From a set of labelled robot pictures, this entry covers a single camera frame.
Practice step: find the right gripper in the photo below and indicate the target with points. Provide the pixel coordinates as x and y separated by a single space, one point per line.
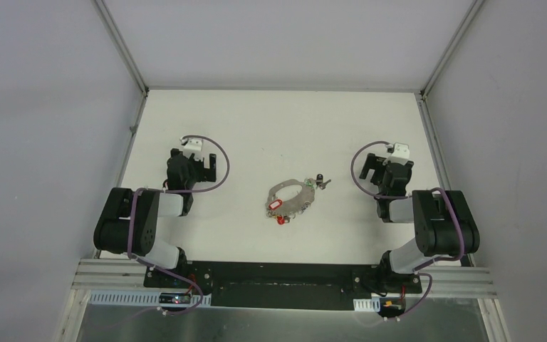
373 162

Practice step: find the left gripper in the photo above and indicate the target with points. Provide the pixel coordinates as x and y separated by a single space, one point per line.
199 167

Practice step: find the red tag key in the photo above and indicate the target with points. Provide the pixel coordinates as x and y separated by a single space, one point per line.
275 205

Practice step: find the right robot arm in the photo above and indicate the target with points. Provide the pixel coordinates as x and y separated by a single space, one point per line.
444 228

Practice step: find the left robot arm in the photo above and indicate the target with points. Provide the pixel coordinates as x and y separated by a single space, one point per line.
128 222

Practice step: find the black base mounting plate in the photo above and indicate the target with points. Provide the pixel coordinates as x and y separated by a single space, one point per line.
331 287

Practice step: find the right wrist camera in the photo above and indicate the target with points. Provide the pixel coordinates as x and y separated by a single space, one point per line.
399 153

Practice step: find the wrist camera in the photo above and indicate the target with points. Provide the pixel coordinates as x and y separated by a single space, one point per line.
399 153
192 148

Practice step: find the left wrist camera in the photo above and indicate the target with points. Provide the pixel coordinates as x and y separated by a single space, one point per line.
192 148

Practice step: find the aluminium front rail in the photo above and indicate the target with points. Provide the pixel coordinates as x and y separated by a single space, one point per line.
118 274

